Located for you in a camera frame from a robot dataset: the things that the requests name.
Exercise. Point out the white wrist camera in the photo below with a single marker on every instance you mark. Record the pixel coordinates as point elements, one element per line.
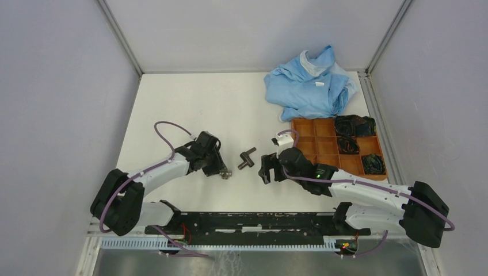
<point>194,136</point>
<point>283,141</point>

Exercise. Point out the dark metal faucet tee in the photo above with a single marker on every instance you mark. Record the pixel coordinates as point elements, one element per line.
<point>246,159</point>

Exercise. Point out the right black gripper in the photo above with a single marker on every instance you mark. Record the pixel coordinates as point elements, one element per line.
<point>269,161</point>

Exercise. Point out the white slotted cable duct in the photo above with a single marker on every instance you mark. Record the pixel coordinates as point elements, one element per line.
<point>162,244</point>

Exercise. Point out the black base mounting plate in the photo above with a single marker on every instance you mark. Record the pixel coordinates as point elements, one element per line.
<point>258,229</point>

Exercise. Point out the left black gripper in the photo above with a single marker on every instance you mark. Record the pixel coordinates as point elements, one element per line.
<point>218,165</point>

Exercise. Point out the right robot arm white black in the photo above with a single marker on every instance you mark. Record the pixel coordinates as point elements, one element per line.
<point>416,211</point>

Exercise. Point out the small grey faucet fitting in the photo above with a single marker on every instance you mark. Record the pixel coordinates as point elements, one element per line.
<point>225,175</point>

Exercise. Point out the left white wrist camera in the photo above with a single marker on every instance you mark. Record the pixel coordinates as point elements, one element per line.
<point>194,136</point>

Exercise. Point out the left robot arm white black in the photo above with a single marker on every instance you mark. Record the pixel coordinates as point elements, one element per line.
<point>119,204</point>

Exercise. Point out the blue crumpled cloth garment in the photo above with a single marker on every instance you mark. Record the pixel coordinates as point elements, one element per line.
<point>310,87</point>

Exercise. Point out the orange compartment tray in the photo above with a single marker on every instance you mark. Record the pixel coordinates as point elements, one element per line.
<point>352,145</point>

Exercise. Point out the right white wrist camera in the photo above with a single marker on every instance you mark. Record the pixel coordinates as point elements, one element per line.
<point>283,141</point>

